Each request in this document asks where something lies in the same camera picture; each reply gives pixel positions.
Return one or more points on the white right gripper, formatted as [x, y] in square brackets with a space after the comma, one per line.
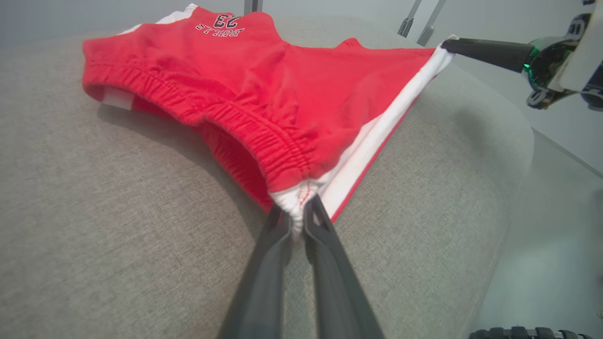
[579, 61]

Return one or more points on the grey shelf with computer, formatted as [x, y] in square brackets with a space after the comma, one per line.
[253, 4]

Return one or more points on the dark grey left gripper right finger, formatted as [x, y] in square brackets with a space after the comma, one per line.
[334, 292]

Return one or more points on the red shorts with white stripes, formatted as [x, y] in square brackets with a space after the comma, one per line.
[282, 84]

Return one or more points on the grey partition post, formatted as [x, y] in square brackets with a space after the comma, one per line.
[409, 21]

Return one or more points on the black ridged strip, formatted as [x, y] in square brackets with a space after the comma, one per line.
[518, 334]

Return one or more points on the grey metal stand legs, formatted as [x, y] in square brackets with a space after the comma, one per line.
[429, 28]

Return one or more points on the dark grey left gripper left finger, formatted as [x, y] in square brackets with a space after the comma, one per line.
[264, 292]

